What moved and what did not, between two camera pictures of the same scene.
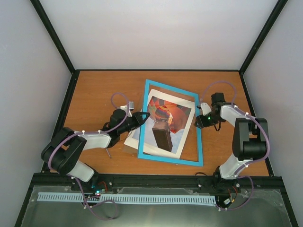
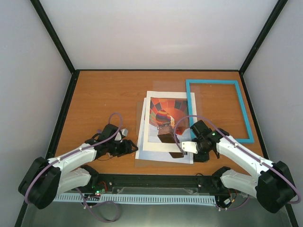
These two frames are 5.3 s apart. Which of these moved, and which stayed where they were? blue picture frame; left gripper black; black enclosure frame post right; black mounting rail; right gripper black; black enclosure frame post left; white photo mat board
Moved: right gripper black; left gripper black; white photo mat board; blue picture frame
Stayed: black enclosure frame post left; black mounting rail; black enclosure frame post right
